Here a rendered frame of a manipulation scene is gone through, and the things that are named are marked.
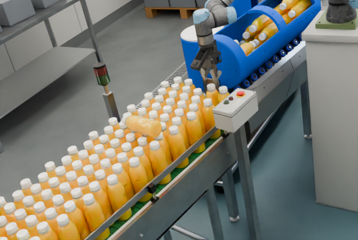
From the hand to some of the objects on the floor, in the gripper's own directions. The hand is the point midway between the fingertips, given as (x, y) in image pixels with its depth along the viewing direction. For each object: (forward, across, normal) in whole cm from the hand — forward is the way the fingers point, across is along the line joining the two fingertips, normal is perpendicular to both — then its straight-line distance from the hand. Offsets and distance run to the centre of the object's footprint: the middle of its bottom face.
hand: (210, 83), depth 236 cm
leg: (+111, +16, -117) cm, 162 cm away
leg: (+110, +16, -19) cm, 113 cm away
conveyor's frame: (+110, +10, +74) cm, 134 cm away
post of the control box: (+110, -20, +9) cm, 113 cm away
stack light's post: (+110, +46, +26) cm, 122 cm away
